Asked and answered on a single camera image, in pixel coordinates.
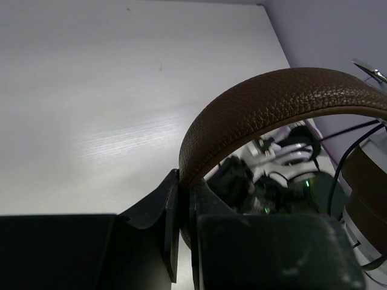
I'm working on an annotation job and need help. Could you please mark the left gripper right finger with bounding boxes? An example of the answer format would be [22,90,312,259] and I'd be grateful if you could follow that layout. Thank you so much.
[189,182,366,289]

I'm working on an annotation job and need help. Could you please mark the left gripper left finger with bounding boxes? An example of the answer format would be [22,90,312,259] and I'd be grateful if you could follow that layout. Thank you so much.
[1,170,179,289]

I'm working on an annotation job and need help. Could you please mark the brown silver headphones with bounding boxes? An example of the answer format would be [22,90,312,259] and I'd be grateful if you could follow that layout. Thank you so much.
[179,68,386,270]

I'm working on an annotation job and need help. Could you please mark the thin black headphone cable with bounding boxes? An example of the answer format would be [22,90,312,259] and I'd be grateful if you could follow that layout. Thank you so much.
[320,119,387,285]

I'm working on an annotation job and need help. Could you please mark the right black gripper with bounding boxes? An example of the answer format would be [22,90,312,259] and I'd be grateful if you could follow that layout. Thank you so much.
[208,156,290,214]

